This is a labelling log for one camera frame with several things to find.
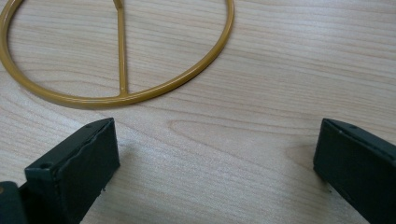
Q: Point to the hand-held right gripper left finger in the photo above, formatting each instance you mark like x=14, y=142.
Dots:
x=77, y=168

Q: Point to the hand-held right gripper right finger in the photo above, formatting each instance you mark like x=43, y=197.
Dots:
x=358, y=168

